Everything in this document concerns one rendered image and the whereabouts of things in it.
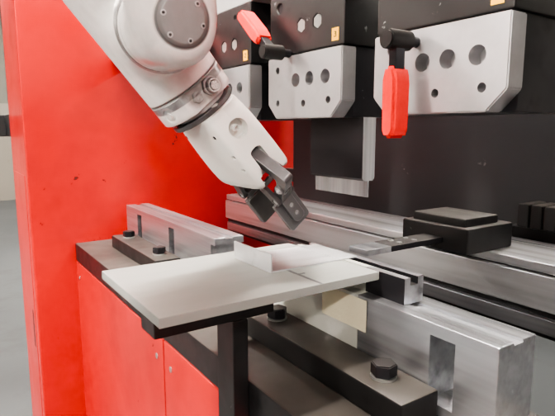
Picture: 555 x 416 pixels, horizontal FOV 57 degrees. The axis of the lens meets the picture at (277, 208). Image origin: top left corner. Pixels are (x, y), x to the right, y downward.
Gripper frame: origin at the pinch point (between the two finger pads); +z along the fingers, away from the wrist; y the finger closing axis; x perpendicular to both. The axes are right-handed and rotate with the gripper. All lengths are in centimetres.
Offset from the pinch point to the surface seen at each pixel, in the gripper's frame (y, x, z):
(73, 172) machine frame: 84, 5, -3
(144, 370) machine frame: 33.2, 25.9, 21.2
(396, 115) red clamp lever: -17.6, -7.7, -7.4
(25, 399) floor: 181, 77, 75
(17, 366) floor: 218, 75, 76
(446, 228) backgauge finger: -4.1, -17.4, 20.9
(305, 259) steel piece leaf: -1.8, 1.9, 6.8
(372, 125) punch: -6.2, -13.4, -1.6
